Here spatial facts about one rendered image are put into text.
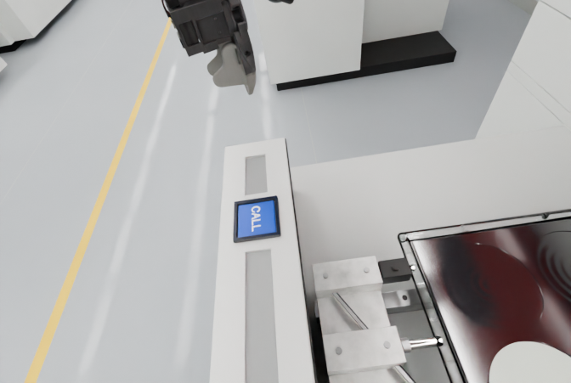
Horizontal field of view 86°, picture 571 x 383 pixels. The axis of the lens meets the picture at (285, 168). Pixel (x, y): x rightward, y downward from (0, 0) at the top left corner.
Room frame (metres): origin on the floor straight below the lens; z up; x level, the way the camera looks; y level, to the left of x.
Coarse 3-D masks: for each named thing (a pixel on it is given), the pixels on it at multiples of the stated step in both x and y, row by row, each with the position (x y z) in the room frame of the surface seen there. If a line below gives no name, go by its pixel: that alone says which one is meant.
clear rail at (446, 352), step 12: (408, 240) 0.17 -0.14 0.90; (408, 252) 0.15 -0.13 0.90; (420, 276) 0.12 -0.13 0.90; (420, 288) 0.11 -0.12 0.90; (420, 300) 0.10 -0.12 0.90; (432, 300) 0.09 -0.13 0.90; (432, 312) 0.08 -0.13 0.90; (432, 324) 0.07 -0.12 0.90; (444, 336) 0.06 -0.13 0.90; (444, 348) 0.05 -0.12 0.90; (444, 360) 0.04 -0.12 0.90; (456, 360) 0.03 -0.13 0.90; (456, 372) 0.02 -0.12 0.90
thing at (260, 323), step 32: (224, 160) 0.32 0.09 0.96; (256, 160) 0.31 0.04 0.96; (224, 192) 0.26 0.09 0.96; (256, 192) 0.25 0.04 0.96; (288, 192) 0.24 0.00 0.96; (224, 224) 0.21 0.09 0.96; (288, 224) 0.19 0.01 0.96; (224, 256) 0.17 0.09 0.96; (256, 256) 0.16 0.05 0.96; (288, 256) 0.15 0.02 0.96; (224, 288) 0.13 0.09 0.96; (256, 288) 0.12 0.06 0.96; (288, 288) 0.12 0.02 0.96; (224, 320) 0.10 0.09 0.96; (256, 320) 0.09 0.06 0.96; (288, 320) 0.09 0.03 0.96; (224, 352) 0.07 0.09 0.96; (256, 352) 0.07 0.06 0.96; (288, 352) 0.06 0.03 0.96
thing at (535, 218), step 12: (516, 216) 0.17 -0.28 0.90; (528, 216) 0.17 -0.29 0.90; (540, 216) 0.16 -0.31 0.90; (552, 216) 0.16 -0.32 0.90; (564, 216) 0.16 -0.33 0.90; (432, 228) 0.18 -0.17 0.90; (444, 228) 0.17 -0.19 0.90; (456, 228) 0.17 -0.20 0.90; (468, 228) 0.17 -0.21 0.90; (480, 228) 0.16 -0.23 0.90; (492, 228) 0.16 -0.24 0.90
